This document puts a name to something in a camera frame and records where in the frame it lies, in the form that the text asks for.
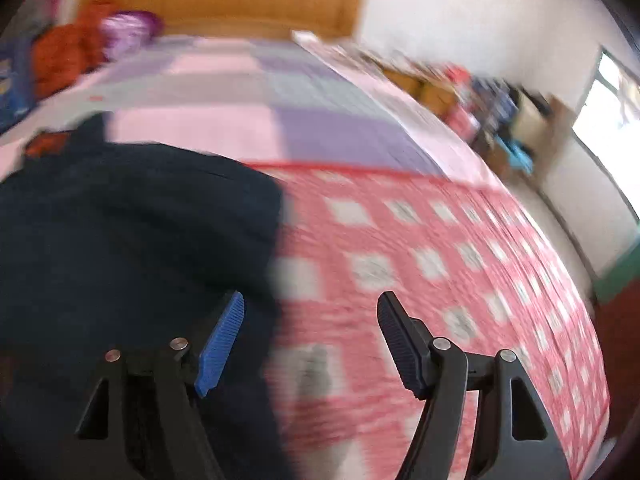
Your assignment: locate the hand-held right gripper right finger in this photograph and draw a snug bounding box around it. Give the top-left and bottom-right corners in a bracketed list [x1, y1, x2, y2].
[376, 291, 573, 480]

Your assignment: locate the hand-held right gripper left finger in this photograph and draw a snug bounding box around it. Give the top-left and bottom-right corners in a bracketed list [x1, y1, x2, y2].
[60, 290, 246, 480]

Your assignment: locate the dark navy garment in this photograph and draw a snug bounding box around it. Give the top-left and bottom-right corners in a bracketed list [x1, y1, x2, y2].
[0, 112, 297, 480]

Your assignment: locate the red checked blanket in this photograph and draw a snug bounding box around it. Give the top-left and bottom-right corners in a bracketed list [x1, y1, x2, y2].
[245, 160, 613, 480]

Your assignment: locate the turquoise item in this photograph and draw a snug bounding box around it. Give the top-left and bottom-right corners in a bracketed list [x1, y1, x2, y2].
[504, 141, 535, 175]

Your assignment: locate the pastel checked bed sheet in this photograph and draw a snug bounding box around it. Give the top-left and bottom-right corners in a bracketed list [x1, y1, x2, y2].
[0, 34, 506, 196]

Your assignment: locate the pile of colourful clutter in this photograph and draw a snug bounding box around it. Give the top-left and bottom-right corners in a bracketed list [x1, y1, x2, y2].
[440, 62, 523, 143]

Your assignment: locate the wooden nightstand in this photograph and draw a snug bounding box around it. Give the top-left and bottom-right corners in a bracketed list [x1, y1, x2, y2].
[379, 62, 453, 117]

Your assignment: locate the cardboard box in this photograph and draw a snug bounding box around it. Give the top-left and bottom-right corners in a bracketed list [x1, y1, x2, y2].
[514, 91, 577, 181]

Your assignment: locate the window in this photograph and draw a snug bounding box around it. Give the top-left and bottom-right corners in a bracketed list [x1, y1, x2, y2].
[571, 46, 640, 162]

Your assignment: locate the wooden headboard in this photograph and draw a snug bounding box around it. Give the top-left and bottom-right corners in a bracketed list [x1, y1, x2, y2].
[77, 0, 368, 42]

